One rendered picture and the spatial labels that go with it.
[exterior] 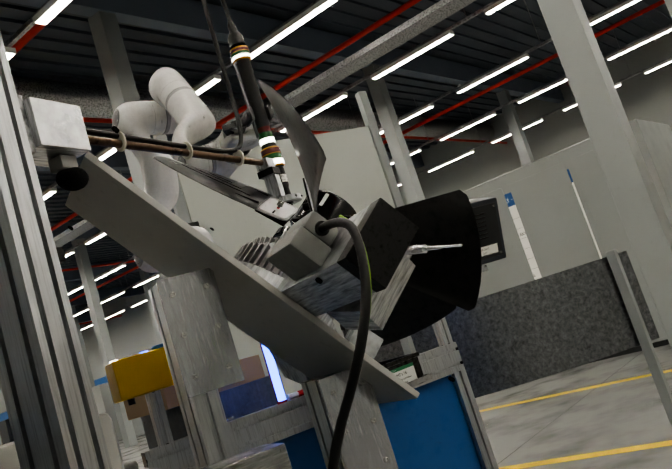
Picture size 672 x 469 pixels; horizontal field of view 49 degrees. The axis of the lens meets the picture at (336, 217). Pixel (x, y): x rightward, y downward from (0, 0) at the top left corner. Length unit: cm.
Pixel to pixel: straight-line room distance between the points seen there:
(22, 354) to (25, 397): 5
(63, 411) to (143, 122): 135
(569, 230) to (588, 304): 422
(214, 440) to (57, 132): 55
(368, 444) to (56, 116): 76
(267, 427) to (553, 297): 179
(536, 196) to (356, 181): 403
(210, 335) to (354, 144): 274
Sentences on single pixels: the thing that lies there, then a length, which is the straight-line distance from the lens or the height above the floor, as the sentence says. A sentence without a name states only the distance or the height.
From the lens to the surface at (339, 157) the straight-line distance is 384.
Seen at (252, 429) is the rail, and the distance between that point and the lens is 183.
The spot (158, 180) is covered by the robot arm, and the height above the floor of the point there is 155.
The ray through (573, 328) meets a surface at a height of 70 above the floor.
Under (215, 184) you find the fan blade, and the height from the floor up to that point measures 133.
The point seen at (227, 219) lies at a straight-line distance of 349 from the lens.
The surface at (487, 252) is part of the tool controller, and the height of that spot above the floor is 108.
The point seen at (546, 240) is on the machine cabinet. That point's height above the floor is 126.
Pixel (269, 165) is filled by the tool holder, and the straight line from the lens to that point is 155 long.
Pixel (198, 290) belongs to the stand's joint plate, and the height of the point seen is 112.
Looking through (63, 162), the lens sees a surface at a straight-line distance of 110.
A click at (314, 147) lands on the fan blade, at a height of 127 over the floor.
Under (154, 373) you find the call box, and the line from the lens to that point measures 175.
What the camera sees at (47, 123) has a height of 136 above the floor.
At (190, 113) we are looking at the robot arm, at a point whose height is 162.
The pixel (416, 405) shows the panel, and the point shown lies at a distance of 206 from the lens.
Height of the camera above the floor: 97
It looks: 9 degrees up
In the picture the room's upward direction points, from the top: 18 degrees counter-clockwise
